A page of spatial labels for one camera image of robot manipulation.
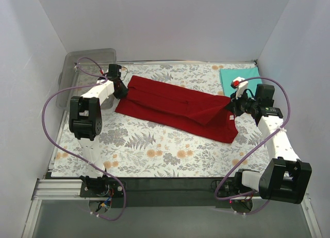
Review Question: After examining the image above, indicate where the red t shirt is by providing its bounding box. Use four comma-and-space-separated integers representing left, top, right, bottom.
115, 76, 238, 144

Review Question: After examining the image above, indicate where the clear plastic bin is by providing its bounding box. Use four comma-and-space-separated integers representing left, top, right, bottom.
56, 47, 117, 109

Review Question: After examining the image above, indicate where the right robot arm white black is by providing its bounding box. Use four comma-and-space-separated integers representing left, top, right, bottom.
226, 80, 312, 204

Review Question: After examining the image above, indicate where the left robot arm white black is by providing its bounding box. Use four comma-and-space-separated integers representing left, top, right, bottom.
69, 64, 128, 197

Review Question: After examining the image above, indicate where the folded teal t shirt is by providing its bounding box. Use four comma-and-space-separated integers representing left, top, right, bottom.
220, 67, 259, 97

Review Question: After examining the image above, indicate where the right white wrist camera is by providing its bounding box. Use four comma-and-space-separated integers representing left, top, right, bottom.
231, 77, 248, 99

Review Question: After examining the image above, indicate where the aluminium frame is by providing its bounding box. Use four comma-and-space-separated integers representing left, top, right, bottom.
23, 178, 322, 237

